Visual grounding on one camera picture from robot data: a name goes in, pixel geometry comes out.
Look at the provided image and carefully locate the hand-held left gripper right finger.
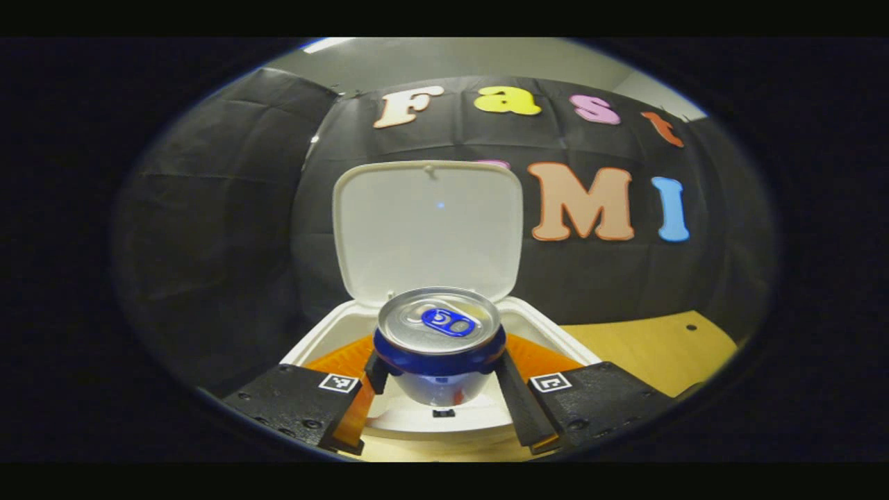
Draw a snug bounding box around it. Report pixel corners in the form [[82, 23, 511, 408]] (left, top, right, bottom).
[[495, 333, 678, 456]]

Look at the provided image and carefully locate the white desktop garbage bin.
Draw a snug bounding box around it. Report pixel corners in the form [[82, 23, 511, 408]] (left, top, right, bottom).
[[280, 160, 602, 445]]

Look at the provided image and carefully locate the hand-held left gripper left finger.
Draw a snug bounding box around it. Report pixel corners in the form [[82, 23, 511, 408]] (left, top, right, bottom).
[[222, 333, 390, 457]]

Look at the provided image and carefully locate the blue pop can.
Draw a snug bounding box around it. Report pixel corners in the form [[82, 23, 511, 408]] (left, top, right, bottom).
[[373, 286, 508, 408]]

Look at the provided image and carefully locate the black backdrop cloth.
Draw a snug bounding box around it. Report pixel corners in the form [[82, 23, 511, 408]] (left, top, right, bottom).
[[111, 66, 775, 397]]

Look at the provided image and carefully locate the ceiling light panel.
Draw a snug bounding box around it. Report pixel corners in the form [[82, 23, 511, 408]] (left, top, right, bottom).
[[302, 37, 356, 55]]

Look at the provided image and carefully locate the wooden desktop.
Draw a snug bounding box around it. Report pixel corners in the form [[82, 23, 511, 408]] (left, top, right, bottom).
[[347, 310, 738, 463]]

